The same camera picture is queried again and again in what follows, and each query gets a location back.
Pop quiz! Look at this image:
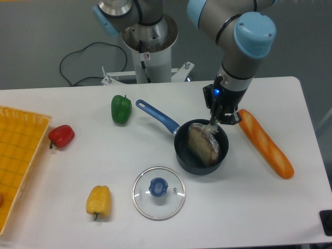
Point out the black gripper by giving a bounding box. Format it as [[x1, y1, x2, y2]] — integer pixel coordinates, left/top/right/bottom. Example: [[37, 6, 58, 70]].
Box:
[[203, 84, 246, 125]]

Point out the bagged toast slice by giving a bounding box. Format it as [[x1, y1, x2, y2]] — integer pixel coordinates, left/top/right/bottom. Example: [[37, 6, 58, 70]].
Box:
[[187, 122, 219, 167]]

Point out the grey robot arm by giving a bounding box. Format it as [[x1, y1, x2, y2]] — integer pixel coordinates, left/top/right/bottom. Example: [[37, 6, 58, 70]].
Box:
[[93, 1, 276, 125]]

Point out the orange baguette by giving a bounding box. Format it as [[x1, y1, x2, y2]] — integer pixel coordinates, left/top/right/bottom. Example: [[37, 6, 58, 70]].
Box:
[[238, 109, 295, 179]]

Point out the green bell pepper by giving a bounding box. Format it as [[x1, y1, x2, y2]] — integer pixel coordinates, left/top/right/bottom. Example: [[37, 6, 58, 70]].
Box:
[[110, 95, 132, 125]]

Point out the glass lid with blue knob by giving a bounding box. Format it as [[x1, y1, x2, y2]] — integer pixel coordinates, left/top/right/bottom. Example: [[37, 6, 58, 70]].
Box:
[[132, 167, 186, 221]]

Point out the black device at table edge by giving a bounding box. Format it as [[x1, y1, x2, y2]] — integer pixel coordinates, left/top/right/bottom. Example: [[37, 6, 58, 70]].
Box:
[[319, 210, 332, 237]]

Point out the yellow bell pepper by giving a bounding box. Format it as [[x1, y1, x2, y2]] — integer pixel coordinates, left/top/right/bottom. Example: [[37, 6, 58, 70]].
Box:
[[86, 185, 112, 220]]

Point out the red bell pepper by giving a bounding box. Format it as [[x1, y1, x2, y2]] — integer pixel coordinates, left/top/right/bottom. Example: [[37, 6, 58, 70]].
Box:
[[48, 124, 75, 149]]

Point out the yellow woven basket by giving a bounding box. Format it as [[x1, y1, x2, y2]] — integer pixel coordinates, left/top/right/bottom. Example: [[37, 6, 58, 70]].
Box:
[[1, 106, 52, 235]]

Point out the white table bracket right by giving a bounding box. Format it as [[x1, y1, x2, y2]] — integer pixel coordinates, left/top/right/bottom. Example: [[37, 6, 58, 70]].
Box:
[[171, 61, 195, 82]]

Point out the dark pot with blue handle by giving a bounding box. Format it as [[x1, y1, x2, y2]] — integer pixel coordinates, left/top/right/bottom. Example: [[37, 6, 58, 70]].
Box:
[[135, 100, 229, 175]]

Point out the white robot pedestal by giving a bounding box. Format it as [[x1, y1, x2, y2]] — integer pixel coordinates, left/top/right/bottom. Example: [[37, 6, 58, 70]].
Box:
[[121, 14, 178, 84]]

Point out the black floor cable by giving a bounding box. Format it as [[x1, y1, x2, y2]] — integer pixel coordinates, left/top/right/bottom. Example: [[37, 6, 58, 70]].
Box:
[[59, 41, 128, 87]]

